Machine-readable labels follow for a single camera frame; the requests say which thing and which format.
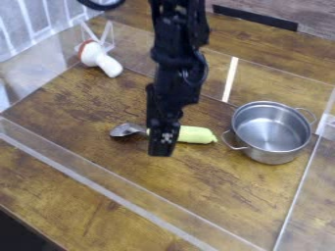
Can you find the white toy mushroom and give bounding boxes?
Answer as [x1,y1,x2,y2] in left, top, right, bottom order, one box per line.
[79,40,123,77]

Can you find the black cable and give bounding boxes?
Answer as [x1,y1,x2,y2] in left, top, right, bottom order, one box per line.
[77,0,128,12]

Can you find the black strip on table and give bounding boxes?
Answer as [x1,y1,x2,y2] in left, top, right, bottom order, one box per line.
[212,4,299,31]

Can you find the stainless steel pot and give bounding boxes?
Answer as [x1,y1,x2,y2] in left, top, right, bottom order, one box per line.
[222,101,316,165]

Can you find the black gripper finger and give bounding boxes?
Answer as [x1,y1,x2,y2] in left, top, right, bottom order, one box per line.
[148,120,180,157]
[145,83,157,129]

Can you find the clear acrylic stand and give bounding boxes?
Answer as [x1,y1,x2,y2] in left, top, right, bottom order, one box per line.
[75,21,115,52]

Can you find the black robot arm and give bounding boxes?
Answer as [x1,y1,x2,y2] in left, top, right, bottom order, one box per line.
[145,0,209,157]

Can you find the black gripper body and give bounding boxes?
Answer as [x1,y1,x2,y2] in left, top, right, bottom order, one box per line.
[152,51,208,122]

